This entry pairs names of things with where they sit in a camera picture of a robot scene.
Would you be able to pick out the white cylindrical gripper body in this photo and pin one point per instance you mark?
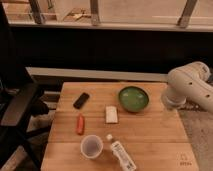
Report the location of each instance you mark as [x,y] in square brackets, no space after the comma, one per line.
[168,103]

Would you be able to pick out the white sponge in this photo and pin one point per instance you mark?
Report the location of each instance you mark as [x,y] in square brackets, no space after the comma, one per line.
[111,115]

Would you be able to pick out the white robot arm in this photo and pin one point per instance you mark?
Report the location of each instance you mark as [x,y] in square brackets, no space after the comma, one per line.
[188,82]

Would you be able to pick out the green bowl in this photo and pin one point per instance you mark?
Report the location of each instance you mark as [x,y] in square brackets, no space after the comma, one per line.
[133,99]

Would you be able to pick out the white labelled bottle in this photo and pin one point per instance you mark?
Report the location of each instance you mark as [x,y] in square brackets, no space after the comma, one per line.
[126,162]

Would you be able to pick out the black rectangular remote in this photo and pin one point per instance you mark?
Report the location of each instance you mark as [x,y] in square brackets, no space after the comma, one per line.
[78,104]

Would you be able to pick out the clear plastic cup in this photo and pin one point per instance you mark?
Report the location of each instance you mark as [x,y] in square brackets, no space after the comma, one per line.
[91,146]

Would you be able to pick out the black chair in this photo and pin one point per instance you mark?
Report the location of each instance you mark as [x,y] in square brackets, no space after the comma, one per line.
[19,99]

